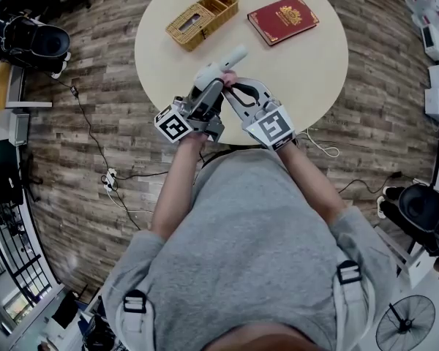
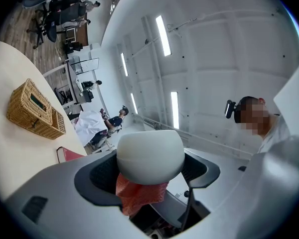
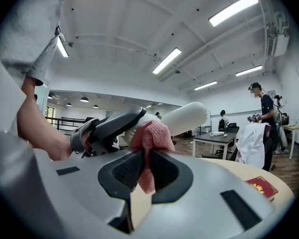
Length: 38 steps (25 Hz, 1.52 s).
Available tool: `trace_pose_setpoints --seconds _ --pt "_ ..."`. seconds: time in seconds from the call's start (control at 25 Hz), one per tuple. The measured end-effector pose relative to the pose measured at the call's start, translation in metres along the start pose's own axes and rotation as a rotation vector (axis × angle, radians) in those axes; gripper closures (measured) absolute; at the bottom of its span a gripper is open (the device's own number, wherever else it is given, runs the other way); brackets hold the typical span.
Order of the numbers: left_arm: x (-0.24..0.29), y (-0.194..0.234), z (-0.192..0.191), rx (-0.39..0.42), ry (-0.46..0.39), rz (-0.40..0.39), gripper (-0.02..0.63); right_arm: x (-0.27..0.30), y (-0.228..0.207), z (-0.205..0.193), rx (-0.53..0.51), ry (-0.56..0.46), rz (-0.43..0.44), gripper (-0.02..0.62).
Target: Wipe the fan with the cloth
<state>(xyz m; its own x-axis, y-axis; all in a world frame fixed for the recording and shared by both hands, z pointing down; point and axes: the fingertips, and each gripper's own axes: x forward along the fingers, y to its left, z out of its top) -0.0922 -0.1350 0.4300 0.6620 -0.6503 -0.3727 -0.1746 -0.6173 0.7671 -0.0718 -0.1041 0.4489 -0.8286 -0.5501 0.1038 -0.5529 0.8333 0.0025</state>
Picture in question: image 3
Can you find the white projector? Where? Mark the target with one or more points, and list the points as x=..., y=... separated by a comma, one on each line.
x=216, y=133

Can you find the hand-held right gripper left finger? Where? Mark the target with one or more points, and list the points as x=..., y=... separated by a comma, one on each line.
x=84, y=183

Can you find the red hardcover book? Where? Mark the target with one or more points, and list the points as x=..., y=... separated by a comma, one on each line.
x=261, y=187

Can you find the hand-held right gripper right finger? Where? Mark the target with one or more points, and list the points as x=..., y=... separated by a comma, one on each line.
x=201, y=195

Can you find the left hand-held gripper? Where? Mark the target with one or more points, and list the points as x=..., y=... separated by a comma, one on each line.
x=79, y=136

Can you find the white ceiling air conditioner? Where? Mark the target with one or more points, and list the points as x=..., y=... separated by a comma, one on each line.
x=280, y=45

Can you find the person's grey shirt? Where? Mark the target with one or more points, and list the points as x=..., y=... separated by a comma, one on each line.
x=22, y=34

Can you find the white garment on chair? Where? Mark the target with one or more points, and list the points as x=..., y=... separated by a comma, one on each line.
x=251, y=143

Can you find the white handheld mini fan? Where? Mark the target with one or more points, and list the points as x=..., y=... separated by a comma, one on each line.
x=187, y=118

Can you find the wall poster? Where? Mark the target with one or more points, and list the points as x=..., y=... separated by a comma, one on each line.
x=271, y=94

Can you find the person's left forearm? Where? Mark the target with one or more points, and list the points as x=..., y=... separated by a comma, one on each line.
x=35, y=118

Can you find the black railing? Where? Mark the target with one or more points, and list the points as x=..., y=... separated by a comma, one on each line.
x=64, y=123

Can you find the black top table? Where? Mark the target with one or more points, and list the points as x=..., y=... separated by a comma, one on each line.
x=214, y=139

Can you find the person's left hand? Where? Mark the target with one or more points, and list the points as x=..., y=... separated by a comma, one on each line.
x=61, y=149

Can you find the pink knitted cloth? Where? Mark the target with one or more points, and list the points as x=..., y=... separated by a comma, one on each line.
x=152, y=136

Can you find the ceiling light strip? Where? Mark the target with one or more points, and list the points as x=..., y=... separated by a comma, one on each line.
x=167, y=60
x=249, y=70
x=62, y=46
x=205, y=85
x=233, y=10

